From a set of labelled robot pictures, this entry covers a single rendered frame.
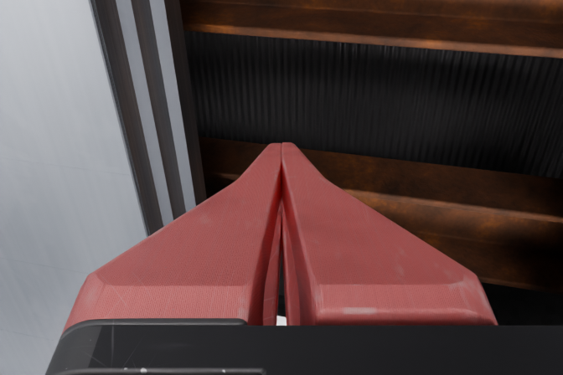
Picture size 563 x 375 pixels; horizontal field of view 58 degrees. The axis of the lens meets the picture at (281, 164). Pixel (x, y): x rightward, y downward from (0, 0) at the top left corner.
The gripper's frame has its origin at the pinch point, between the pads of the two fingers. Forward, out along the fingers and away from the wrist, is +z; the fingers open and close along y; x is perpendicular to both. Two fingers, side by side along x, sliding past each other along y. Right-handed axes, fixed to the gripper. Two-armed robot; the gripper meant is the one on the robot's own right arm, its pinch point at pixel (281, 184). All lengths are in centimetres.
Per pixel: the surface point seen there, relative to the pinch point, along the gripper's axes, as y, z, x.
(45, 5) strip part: 9.4, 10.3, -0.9
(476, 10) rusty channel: -13.0, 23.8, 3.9
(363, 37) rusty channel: -5.2, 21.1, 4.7
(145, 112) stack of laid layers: 6.5, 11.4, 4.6
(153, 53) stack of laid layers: 5.9, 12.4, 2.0
